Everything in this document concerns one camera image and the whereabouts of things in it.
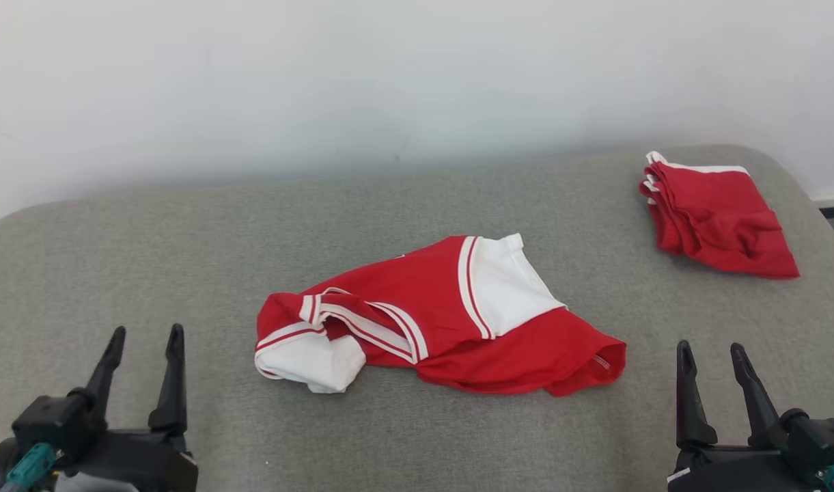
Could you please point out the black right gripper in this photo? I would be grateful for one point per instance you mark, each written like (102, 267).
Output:
(731, 471)

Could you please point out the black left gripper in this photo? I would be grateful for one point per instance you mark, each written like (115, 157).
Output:
(150, 465)

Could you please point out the red and white shirt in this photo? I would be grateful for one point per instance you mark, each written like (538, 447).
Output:
(416, 287)

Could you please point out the folded red garment pile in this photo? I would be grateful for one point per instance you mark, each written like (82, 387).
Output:
(717, 212)

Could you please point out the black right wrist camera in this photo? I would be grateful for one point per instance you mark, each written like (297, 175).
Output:
(819, 437)

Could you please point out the white wall baseboard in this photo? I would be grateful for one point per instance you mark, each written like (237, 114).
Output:
(833, 198)

